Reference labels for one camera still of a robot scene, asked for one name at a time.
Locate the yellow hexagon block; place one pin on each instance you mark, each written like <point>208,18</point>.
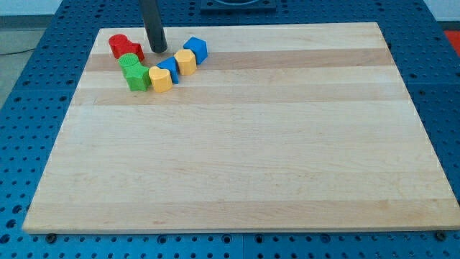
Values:
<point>186,61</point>

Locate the blue triangle block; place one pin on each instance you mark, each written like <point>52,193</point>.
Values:
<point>171,65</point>

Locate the light wooden board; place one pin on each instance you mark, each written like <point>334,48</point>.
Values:
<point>283,128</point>

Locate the yellow heart block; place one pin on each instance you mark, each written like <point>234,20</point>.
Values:
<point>161,79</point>

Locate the red star block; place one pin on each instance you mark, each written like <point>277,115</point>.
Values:
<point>136,48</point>

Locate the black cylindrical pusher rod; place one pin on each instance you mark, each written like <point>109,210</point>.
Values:
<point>151,16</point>

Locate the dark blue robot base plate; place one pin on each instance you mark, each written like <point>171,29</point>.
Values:
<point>237,5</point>

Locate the green round block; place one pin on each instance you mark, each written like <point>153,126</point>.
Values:
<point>126,61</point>

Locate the green star block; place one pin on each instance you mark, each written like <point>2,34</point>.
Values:
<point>137,78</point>

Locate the red round block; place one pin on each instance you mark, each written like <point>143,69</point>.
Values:
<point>119,45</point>

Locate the blue pentagon block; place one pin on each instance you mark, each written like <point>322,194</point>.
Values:
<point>198,47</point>

